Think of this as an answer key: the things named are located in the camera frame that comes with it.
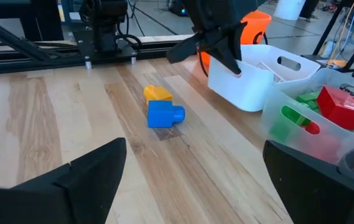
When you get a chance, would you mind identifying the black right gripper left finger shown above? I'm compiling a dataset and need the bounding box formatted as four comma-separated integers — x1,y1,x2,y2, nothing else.
0,137,127,224

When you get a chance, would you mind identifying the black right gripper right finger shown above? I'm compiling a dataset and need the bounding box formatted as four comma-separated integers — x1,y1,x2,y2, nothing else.
263,139,354,224

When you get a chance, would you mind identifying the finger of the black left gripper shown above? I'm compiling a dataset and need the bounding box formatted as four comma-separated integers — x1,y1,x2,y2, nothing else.
206,22,248,75
166,30,217,65

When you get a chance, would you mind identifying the red two-stud block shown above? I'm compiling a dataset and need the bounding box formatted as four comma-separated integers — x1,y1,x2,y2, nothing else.
300,121,342,161

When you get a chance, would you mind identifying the green two-stud chunky block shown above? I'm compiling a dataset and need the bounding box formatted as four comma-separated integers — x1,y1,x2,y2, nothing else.
269,105,312,142

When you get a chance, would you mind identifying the long green four-stud block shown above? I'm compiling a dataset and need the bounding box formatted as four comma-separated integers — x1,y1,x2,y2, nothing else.
296,91,320,110

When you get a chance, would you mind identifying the large red multi-stud block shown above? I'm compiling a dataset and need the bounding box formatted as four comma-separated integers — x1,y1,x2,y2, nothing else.
315,85,354,131

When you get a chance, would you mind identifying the orange pumpkin bucket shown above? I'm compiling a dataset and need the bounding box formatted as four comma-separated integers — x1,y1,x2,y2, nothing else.
200,9,272,77

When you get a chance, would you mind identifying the white plastic bin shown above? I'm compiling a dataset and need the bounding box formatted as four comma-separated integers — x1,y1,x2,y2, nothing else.
207,44,321,113

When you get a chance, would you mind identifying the yellow single-stud block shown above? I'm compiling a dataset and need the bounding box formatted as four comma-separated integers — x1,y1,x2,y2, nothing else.
143,84,174,105

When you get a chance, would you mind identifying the clear plastic bin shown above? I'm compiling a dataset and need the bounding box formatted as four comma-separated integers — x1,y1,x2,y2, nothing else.
259,67,354,166

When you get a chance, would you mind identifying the blue single-stud block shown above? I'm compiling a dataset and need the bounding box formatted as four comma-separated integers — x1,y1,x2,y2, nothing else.
147,100,186,129

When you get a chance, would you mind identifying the yellow electronic device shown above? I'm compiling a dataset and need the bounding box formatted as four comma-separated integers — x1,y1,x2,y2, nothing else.
325,58,349,68

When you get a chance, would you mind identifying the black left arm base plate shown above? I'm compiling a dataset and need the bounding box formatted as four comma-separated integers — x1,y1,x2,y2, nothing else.
72,27,139,70

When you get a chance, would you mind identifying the black aluminium rig frame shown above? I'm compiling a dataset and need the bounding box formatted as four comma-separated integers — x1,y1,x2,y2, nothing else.
0,11,196,76

